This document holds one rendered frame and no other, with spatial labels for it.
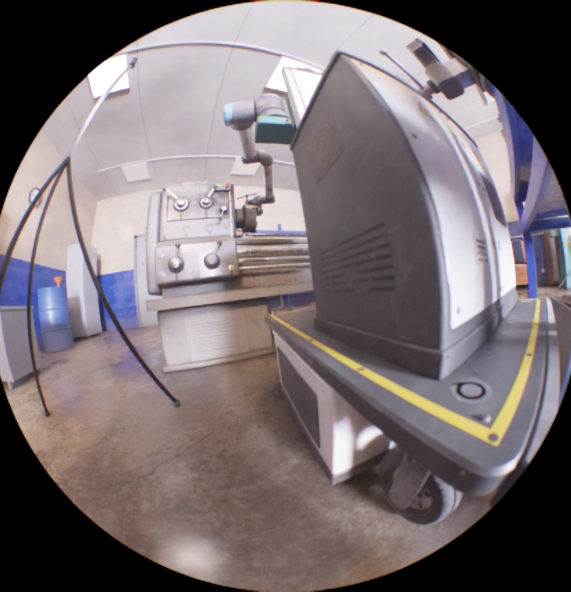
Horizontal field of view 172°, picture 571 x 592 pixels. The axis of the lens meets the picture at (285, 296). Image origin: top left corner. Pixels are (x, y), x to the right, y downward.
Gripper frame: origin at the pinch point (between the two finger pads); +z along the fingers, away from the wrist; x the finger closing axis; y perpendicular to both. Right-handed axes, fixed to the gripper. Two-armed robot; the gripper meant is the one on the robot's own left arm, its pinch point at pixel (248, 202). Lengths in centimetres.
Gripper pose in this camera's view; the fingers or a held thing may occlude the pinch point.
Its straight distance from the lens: 182.1
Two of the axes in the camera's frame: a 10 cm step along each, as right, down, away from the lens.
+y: 1.2, 9.9, 0.8
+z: -2.1, 1.1, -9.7
